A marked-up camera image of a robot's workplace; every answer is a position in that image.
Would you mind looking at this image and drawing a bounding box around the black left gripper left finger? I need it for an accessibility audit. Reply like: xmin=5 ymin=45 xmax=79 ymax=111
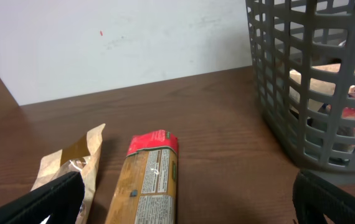
xmin=0 ymin=172 xmax=85 ymax=224

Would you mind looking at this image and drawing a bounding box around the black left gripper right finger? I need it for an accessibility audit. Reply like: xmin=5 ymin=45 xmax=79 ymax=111
xmin=292 ymin=170 xmax=355 ymax=224

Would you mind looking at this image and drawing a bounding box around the long orange biscuit pack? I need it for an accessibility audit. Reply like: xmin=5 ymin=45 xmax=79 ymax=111
xmin=105 ymin=129 xmax=179 ymax=224

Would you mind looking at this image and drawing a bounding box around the beige paper bag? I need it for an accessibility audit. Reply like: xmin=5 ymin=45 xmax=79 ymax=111
xmin=290 ymin=63 xmax=341 ymax=111

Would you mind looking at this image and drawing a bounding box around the white brown snack pouch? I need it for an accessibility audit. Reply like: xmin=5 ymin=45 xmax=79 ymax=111
xmin=32 ymin=124 xmax=105 ymax=224

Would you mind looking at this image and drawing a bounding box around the grey plastic lattice basket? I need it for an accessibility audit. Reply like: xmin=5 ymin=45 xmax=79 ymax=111
xmin=246 ymin=0 xmax=355 ymax=184

